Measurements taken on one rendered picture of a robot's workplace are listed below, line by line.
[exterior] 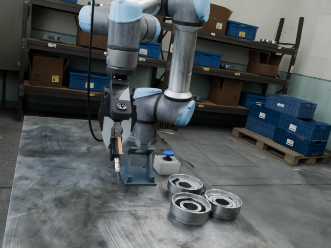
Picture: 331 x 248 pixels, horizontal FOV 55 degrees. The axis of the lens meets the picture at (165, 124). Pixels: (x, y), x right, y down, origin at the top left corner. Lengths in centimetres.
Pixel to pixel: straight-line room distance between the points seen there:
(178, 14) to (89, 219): 77
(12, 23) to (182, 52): 346
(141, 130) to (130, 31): 65
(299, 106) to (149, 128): 343
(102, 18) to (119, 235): 55
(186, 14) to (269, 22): 487
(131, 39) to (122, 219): 43
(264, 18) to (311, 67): 114
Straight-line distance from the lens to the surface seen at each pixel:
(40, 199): 86
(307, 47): 596
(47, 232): 74
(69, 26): 474
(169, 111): 127
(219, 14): 484
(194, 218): 81
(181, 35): 121
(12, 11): 449
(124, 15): 76
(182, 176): 101
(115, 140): 82
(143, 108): 132
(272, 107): 485
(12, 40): 449
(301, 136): 453
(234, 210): 88
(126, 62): 76
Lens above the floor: 122
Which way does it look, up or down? 14 degrees down
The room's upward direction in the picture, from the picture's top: 10 degrees clockwise
